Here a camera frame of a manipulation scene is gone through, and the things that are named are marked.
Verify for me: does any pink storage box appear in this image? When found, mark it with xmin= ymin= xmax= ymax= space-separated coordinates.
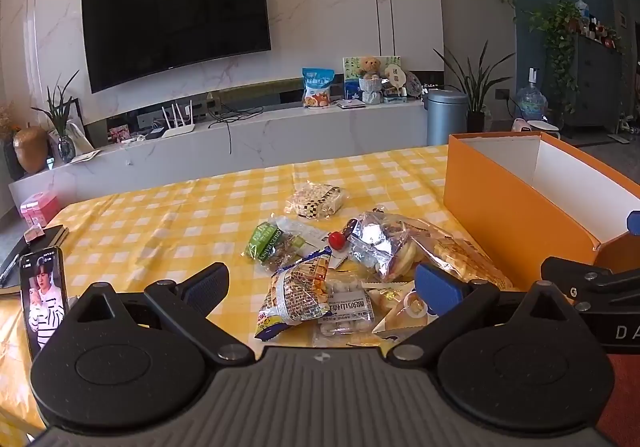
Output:
xmin=20 ymin=193 xmax=61 ymax=228

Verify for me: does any grey trash can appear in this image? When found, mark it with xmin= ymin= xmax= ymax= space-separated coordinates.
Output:
xmin=426 ymin=88 xmax=470 ymax=146

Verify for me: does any grey cabinet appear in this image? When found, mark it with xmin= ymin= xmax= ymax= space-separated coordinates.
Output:
xmin=567 ymin=32 xmax=626 ymax=128

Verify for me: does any decorated plate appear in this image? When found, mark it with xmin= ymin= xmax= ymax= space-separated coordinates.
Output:
xmin=402 ymin=70 xmax=426 ymax=95

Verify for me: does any landscape printed board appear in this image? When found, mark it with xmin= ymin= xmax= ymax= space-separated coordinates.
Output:
xmin=342 ymin=56 xmax=402 ymax=100

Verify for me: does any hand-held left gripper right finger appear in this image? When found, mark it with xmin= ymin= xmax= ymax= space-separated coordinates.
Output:
xmin=387 ymin=262 xmax=581 ymax=362

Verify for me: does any row of small ornaments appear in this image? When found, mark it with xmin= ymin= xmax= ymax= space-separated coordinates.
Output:
xmin=575 ymin=0 xmax=623 ymax=48

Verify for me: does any white label candy packet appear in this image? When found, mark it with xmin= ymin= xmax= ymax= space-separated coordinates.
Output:
xmin=314 ymin=272 xmax=376 ymax=348

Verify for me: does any checkered snack packet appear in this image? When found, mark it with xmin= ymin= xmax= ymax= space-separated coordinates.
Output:
xmin=285 ymin=182 xmax=349 ymax=220

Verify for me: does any yellow printed snack bag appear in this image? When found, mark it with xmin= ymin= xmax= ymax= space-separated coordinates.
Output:
xmin=256 ymin=249 xmax=333 ymax=342

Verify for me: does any black notebook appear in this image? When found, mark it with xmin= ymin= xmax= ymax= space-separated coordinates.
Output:
xmin=0 ymin=224 xmax=70 ymax=288

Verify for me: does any potted long leaf plant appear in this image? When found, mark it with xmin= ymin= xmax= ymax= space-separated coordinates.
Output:
xmin=434 ymin=40 xmax=516 ymax=133

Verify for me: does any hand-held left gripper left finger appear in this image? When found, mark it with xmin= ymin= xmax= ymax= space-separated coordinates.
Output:
xmin=67 ymin=262 xmax=256 ymax=365

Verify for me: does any orange cardboard box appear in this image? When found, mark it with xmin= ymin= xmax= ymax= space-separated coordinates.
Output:
xmin=443 ymin=132 xmax=640 ymax=290

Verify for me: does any white router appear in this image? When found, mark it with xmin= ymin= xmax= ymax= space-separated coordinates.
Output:
xmin=160 ymin=100 xmax=197 ymax=139

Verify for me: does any white stool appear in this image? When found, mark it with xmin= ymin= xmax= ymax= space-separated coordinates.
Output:
xmin=525 ymin=118 xmax=563 ymax=138

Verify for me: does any clear packet of red dates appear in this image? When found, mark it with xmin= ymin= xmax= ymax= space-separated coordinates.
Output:
xmin=327 ymin=217 xmax=363 ymax=253

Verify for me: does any water bottle with pump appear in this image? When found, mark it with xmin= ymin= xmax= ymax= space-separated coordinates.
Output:
xmin=514 ymin=68 xmax=548 ymax=120

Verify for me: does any white marble television console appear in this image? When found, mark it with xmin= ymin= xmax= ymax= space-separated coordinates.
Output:
xmin=9 ymin=100 xmax=443 ymax=228

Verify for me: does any blue snack bag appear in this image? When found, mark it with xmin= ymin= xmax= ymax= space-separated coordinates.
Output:
xmin=301 ymin=68 xmax=336 ymax=109

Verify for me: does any black cable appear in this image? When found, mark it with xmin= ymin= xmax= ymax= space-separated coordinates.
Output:
xmin=207 ymin=102 xmax=266 ymax=155

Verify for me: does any plant in glass vase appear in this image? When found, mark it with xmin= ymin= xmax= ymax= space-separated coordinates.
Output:
xmin=31 ymin=70 xmax=81 ymax=164

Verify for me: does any triangular cake packet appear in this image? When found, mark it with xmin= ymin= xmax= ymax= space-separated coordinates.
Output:
xmin=370 ymin=279 xmax=441 ymax=335

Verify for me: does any black television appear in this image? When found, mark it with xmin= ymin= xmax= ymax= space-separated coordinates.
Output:
xmin=81 ymin=0 xmax=272 ymax=94

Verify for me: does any teddy bear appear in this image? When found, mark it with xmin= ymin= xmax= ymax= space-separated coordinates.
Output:
xmin=356 ymin=56 xmax=385 ymax=105

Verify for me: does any smartphone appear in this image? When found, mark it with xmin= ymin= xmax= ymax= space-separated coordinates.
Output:
xmin=19 ymin=247 xmax=70 ymax=362

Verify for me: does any green raisin packet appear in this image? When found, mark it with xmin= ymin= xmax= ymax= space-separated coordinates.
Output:
xmin=242 ymin=221 xmax=307 ymax=273

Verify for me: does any round hand fan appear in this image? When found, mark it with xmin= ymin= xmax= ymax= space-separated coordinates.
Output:
xmin=382 ymin=64 xmax=408 ymax=95

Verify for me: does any trailing pothos plant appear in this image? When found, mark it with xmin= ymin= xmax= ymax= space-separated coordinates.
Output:
xmin=525 ymin=0 xmax=583 ymax=93

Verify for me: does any clear bread packet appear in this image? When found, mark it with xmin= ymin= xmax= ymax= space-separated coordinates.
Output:
xmin=400 ymin=222 xmax=516 ymax=293

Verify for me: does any brown round vase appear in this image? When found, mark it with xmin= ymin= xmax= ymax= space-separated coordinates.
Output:
xmin=12 ymin=123 xmax=49 ymax=174

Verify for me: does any red cloth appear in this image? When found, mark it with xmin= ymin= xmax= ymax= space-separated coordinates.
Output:
xmin=597 ymin=353 xmax=640 ymax=447

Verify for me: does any silver foil snack packet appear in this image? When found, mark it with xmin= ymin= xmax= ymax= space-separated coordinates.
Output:
xmin=347 ymin=211 xmax=426 ymax=283

